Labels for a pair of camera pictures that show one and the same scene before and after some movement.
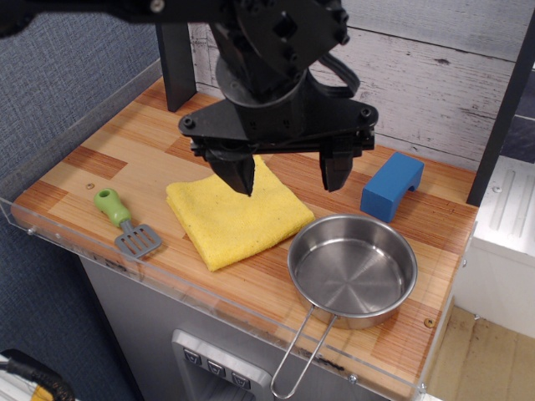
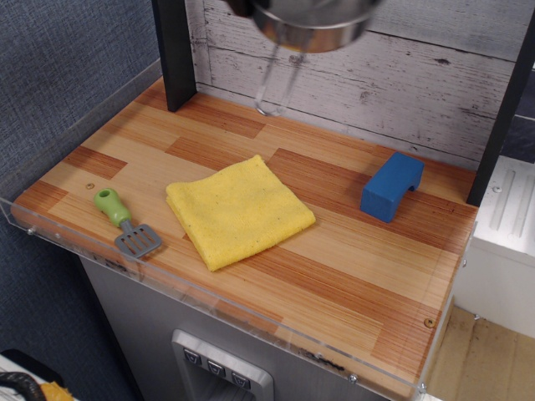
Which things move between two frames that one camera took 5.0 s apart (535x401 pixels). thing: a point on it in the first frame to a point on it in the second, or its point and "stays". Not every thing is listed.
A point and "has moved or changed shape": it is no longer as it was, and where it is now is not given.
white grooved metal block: (505, 223) stays
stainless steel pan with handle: (354, 270) has moved or changed shape
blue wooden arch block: (389, 184) stays
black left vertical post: (177, 63) stays
